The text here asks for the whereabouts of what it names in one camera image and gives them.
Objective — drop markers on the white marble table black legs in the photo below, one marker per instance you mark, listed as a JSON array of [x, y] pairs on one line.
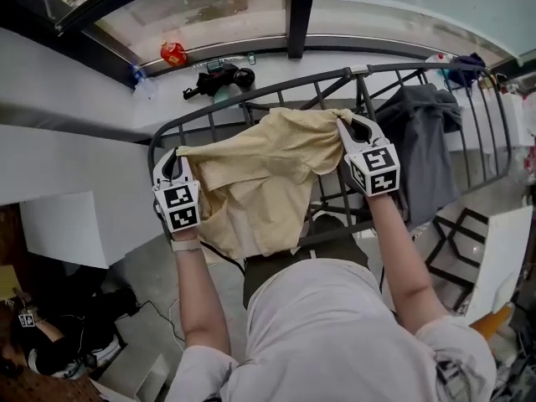
[[502, 258]]

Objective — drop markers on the person's olive trouser legs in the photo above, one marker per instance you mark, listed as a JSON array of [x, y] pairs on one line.
[[285, 270]]

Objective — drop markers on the grey metal drying rack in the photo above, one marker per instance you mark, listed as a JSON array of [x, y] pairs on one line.
[[360, 69]]

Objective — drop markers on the dark purple bag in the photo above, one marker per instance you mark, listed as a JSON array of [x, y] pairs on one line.
[[467, 67]]

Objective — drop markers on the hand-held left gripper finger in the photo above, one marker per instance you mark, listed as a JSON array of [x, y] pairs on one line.
[[189, 174], [159, 174]]

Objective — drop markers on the person's right forearm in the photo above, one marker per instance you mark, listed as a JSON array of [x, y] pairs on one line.
[[406, 274]]

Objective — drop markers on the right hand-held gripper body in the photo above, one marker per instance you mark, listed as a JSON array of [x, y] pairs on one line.
[[372, 170]]

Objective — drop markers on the dark grey clothes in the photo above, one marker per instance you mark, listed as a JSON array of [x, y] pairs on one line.
[[423, 149]]

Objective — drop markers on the pale yellow clothes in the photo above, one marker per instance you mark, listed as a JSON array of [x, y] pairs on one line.
[[259, 170]]

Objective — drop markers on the red small object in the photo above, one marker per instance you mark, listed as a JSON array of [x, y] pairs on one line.
[[172, 53]]

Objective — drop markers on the beige wristband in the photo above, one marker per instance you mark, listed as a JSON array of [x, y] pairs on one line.
[[185, 245]]

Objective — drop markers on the orange cushion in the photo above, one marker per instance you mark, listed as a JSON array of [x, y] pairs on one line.
[[492, 321]]

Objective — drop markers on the person's white shirt torso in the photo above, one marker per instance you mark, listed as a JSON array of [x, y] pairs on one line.
[[326, 341]]

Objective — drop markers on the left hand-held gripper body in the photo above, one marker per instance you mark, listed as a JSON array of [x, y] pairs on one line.
[[180, 207]]

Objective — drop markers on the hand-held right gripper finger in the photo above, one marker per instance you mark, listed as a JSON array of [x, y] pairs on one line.
[[377, 134], [346, 142]]

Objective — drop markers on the black tool on sill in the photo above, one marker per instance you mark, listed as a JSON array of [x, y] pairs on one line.
[[222, 80]]

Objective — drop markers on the person's left forearm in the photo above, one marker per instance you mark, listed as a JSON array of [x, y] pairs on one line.
[[201, 304]]

